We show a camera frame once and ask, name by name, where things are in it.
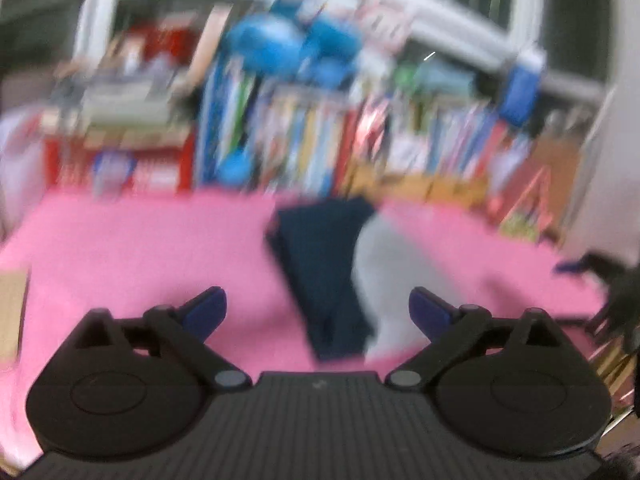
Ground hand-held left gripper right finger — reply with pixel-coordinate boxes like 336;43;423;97
385;286;571;392

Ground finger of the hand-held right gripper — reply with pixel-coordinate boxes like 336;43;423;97
552;255;617;281

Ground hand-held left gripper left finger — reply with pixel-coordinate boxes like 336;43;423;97
72;285;253;392

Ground navy and white jacket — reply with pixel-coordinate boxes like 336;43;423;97
265;197;436;361

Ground pink toy house book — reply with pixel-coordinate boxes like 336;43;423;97
492;160;558;243

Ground brown cardboard box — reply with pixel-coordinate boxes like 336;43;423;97
530;132;591;241

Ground large red plastic basket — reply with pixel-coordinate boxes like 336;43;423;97
45;132;196;196

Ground blue plush ball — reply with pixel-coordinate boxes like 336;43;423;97
217;152;253;186

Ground blue carton pack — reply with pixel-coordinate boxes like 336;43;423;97
497;47;548;128

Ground stack of papers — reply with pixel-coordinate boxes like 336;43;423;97
55;50;196;146

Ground folded green towels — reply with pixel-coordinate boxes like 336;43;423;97
395;57;476;101

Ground white paper board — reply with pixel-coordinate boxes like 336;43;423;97
0;110;48;231

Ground beige rolled paper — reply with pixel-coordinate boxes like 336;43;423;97
172;5;233;96

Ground blue plush toy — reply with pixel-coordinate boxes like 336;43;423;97
225;0;366;86

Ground pink and white plush doll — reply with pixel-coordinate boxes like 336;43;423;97
350;0;416;56

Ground white window frame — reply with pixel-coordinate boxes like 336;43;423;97
75;0;621;111

